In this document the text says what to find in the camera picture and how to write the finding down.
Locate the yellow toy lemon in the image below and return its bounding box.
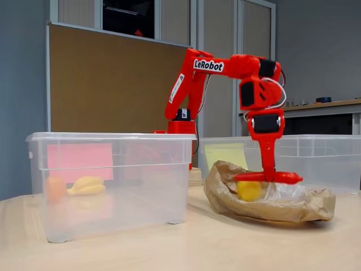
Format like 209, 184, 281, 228
236, 180, 263, 202

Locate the clear plastic bin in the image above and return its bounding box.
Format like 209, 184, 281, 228
25, 132, 197, 243
197, 134, 361, 195

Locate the black machine with red part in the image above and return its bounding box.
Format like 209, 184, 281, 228
102, 0, 156, 40

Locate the pink paper note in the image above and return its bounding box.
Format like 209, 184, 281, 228
46, 143, 114, 184

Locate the brown paper bowl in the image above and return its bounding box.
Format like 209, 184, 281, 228
203, 160, 336, 223

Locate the red toy chili pepper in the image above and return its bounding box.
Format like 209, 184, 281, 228
234, 171, 304, 184

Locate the brown cork board partition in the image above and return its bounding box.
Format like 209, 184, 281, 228
46, 21, 193, 133

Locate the wooden base board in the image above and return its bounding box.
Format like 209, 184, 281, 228
188, 167, 204, 187

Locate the toy orange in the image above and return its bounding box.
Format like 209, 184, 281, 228
45, 176, 68, 203

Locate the white servo cable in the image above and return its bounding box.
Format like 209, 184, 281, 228
244, 77, 287, 122

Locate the yellow paper note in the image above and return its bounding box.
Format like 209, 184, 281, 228
204, 142, 249, 172

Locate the wooden background desk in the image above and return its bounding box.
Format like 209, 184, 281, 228
281, 98, 361, 136

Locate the yellow toy banana bunch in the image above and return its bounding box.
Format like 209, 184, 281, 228
66, 176, 107, 196

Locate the grey cabinet with doors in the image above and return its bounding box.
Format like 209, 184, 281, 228
50, 0, 276, 138

